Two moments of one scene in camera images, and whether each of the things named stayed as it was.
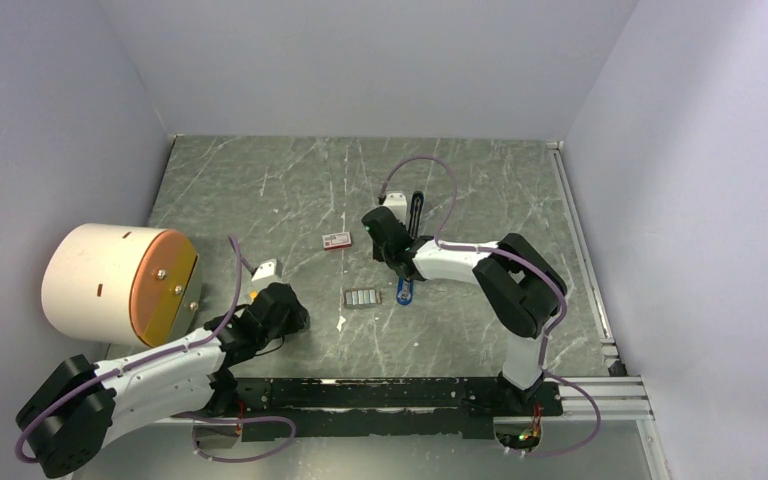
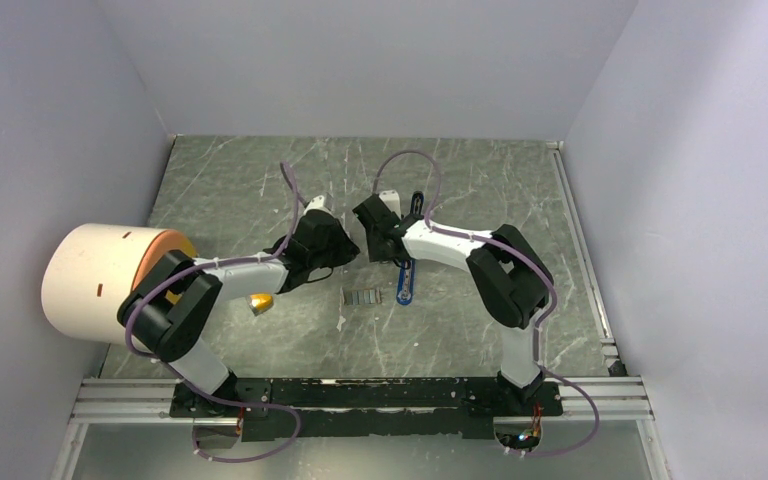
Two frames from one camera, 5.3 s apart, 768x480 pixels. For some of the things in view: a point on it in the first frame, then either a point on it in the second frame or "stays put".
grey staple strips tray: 362,297 stays put
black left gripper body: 291,320 -> 336,251
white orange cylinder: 123,284 stays put
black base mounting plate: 384,407 stays put
